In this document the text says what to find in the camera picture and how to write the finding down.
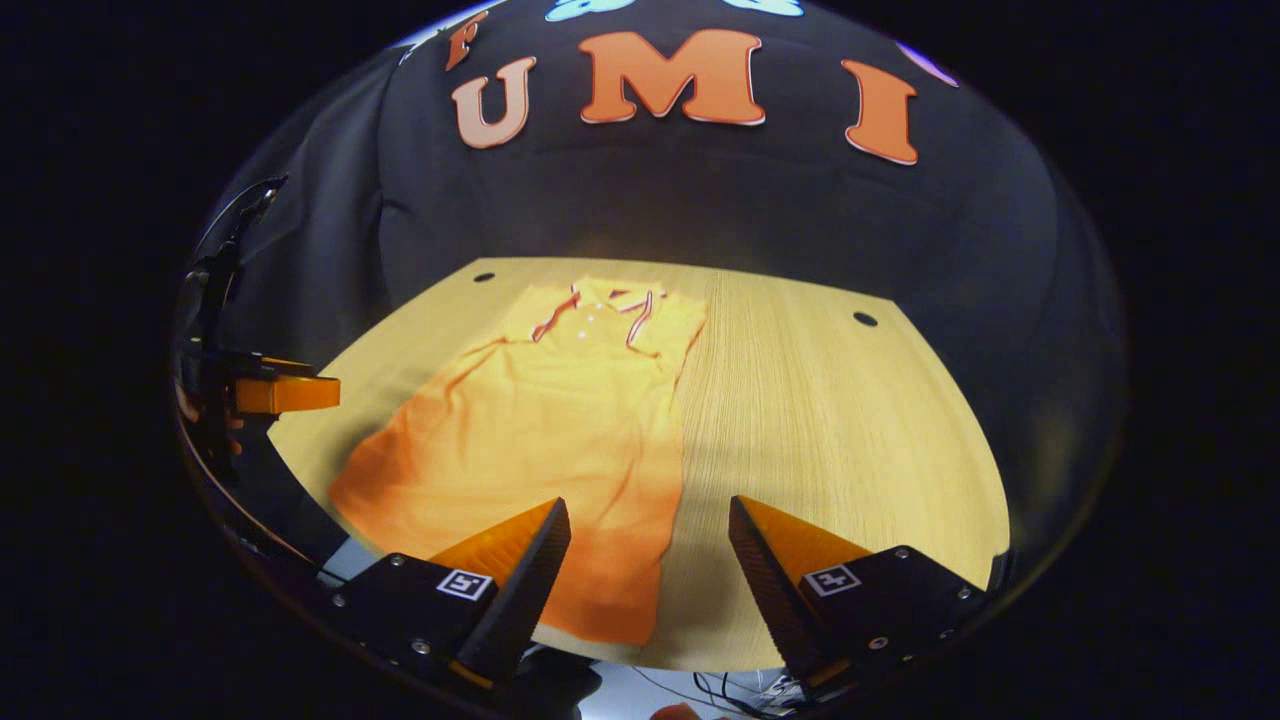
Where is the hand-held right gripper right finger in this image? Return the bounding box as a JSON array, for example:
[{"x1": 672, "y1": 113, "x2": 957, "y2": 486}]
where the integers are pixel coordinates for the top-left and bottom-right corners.
[{"x1": 728, "y1": 495, "x2": 1001, "y2": 701}]

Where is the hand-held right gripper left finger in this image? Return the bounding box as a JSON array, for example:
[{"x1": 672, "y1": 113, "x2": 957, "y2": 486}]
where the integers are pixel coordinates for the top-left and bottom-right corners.
[{"x1": 325, "y1": 497, "x2": 573, "y2": 696}]

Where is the orange polo T-shirt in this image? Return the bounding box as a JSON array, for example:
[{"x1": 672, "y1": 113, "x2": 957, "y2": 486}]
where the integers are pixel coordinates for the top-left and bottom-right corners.
[{"x1": 328, "y1": 278, "x2": 709, "y2": 646}]

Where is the black cable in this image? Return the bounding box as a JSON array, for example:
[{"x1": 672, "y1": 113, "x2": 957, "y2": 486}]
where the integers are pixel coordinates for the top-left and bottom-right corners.
[{"x1": 635, "y1": 665, "x2": 801, "y2": 719}]

